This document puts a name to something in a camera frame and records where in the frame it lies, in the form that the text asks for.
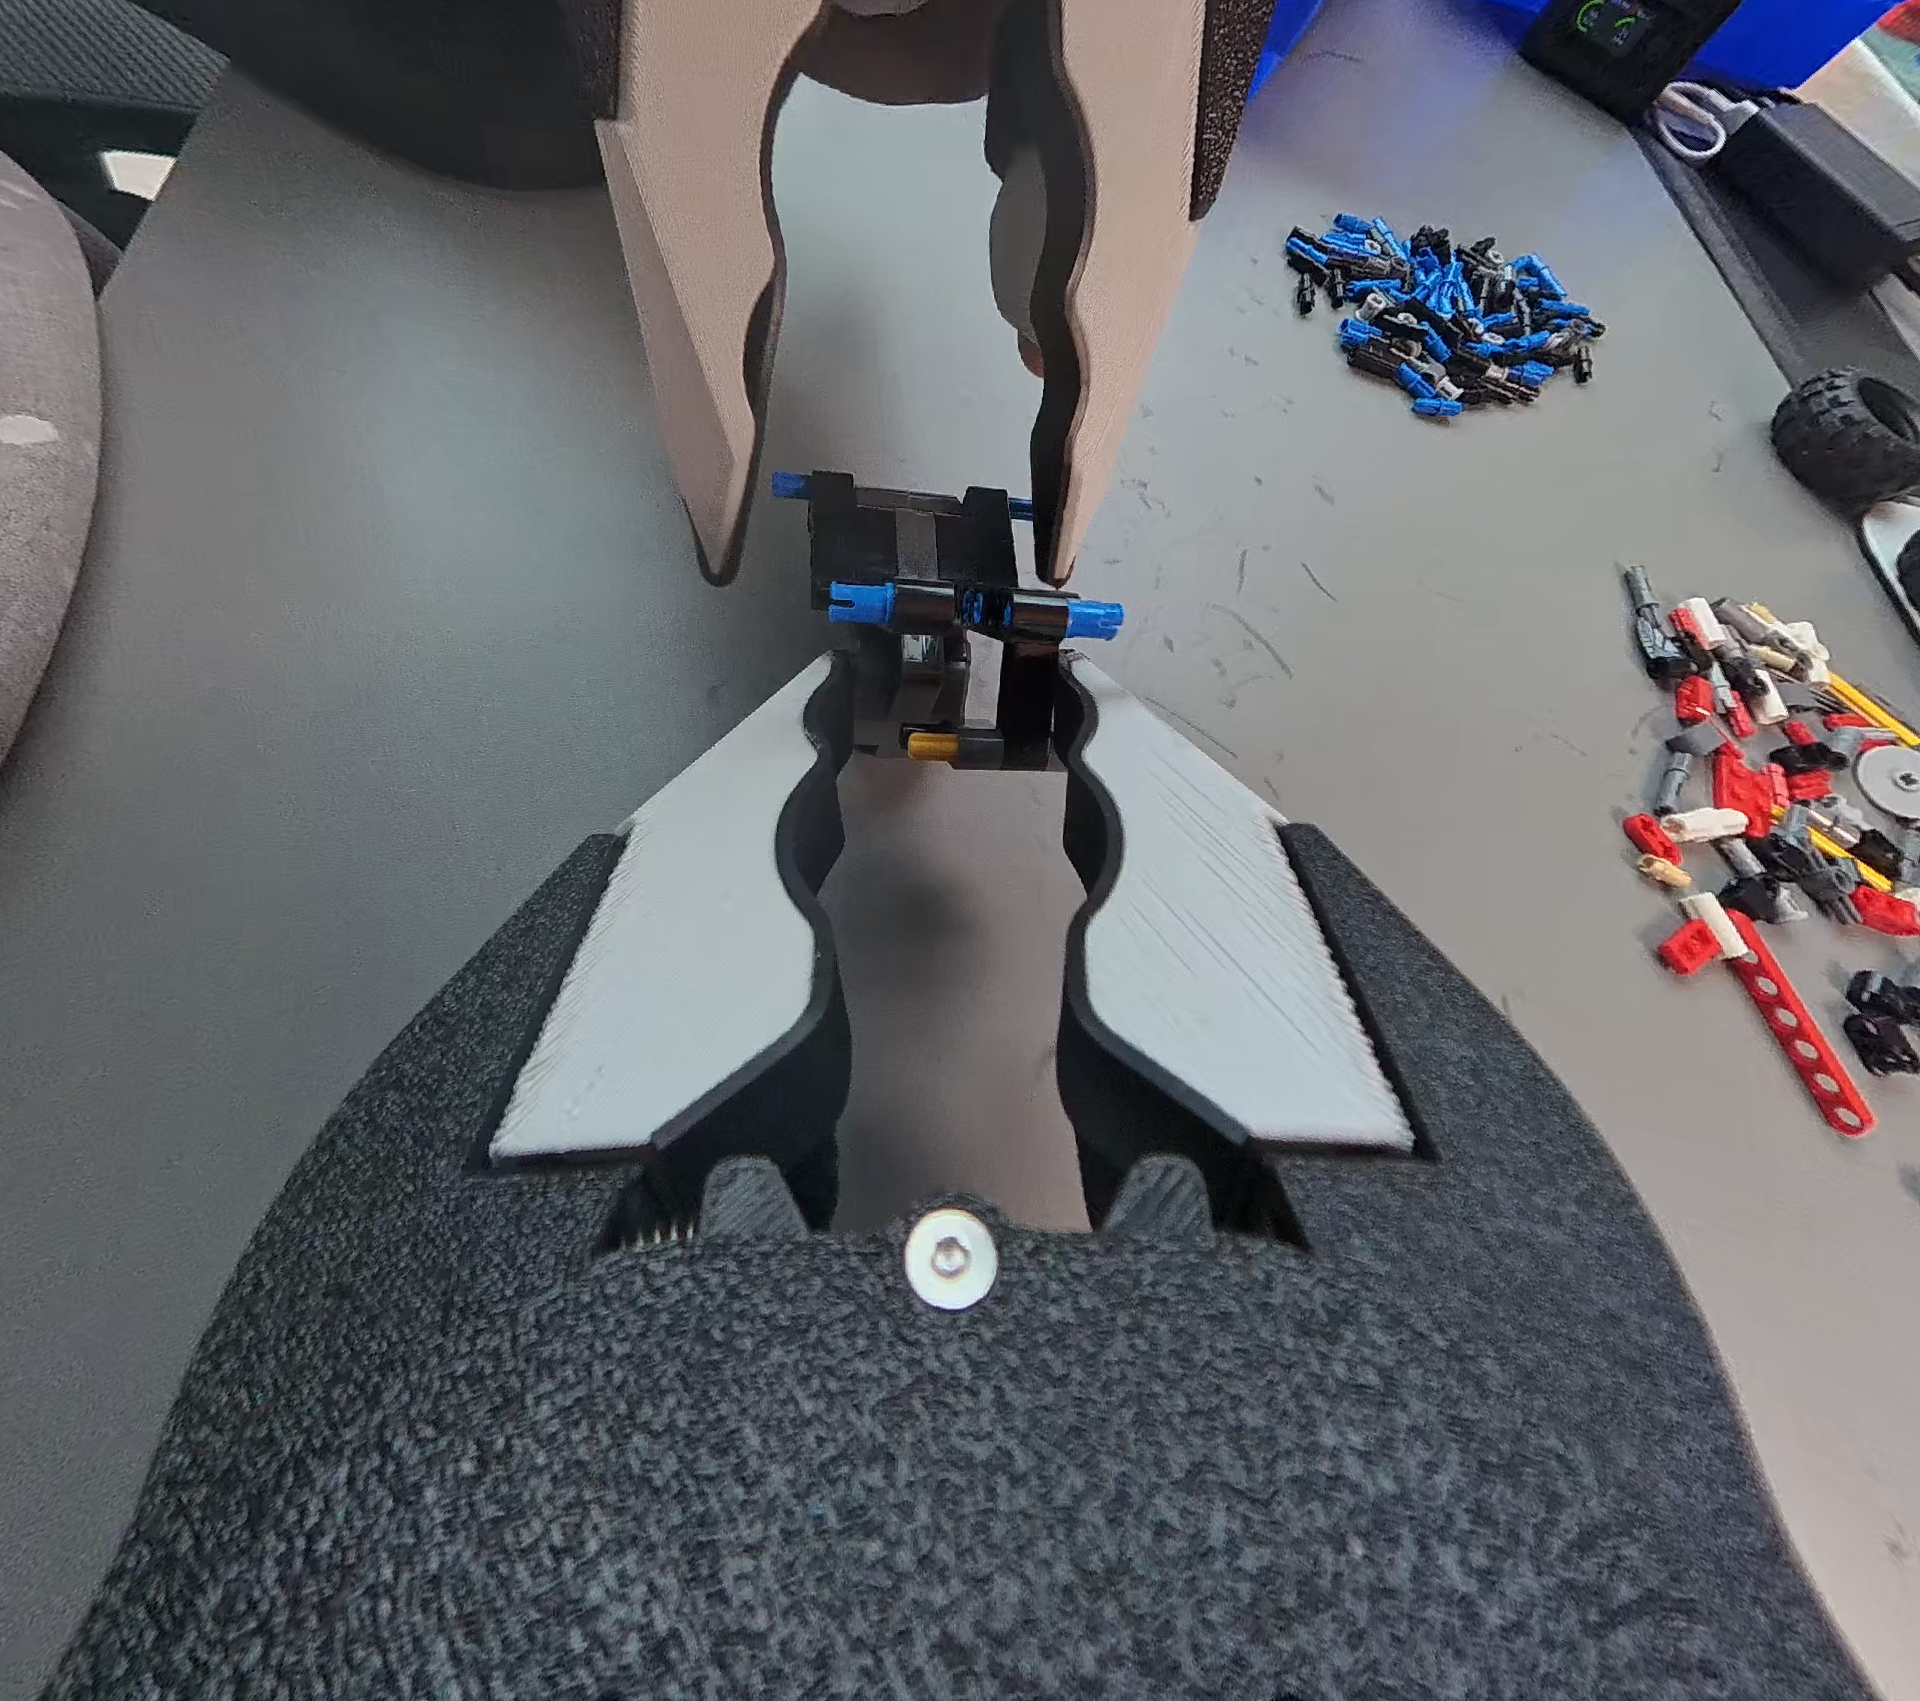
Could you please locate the black block connector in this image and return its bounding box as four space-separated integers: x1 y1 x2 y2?
1839 967 1920 1082

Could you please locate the person's left hand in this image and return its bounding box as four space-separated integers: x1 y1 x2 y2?
990 144 1074 381

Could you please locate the white toy wheel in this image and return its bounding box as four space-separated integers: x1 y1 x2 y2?
1849 498 1920 657

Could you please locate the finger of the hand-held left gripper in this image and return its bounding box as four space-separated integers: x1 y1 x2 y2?
1029 0 1218 590
594 0 838 590

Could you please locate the red perforated block beam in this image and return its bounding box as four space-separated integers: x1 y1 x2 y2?
1655 895 1880 1140

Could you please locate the white cable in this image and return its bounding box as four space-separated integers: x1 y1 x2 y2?
1647 78 1770 168

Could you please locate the grey plush cloth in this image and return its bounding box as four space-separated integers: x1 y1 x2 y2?
0 144 110 764

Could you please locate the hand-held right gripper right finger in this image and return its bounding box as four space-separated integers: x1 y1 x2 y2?
1054 651 1422 1156

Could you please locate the black building block assembly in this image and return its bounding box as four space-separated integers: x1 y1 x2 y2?
768 468 1131 773

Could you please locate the black rubber toy tyre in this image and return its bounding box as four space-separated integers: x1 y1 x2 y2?
1766 362 1920 521

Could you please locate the black power bank green display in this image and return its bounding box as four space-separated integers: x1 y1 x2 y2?
1518 0 1753 125

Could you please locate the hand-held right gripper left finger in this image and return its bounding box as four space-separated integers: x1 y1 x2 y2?
485 651 852 1166

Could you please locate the pile of blue black pins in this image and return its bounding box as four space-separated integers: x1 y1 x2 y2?
1278 205 1610 423

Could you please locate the pile of mixed block parts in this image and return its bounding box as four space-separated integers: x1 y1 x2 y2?
1616 558 1920 940

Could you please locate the black power adapter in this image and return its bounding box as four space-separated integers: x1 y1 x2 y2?
1710 93 1920 290

